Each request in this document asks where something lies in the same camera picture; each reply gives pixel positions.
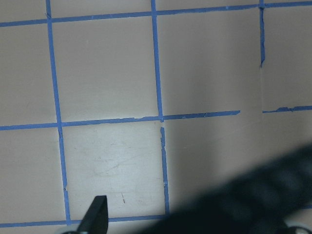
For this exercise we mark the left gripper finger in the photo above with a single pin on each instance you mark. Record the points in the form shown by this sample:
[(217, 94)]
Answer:
[(96, 218)]

